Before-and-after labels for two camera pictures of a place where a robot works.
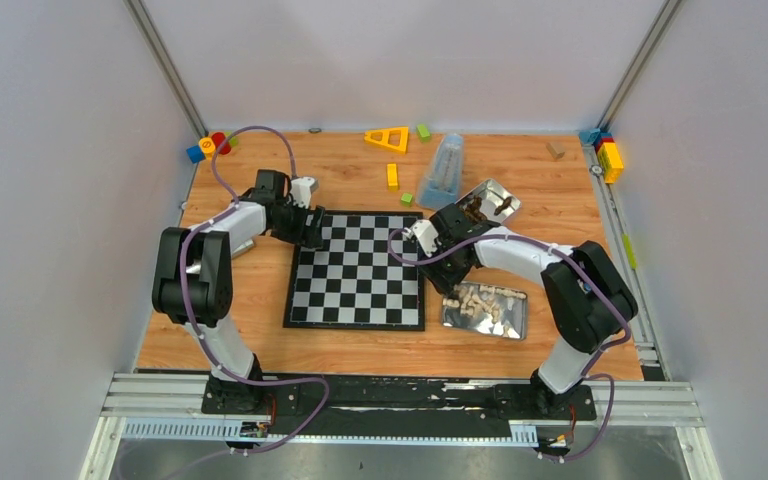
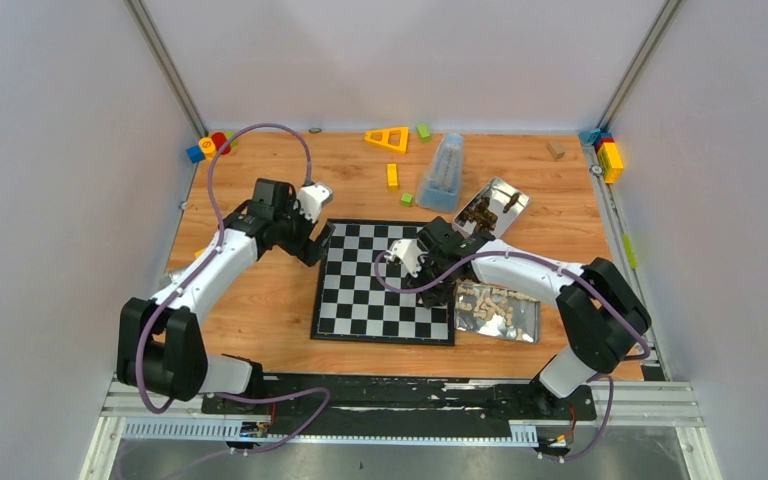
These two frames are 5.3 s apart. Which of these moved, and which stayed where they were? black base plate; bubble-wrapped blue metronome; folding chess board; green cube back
Moved: folding chess board
Stayed: black base plate; bubble-wrapped blue metronome; green cube back
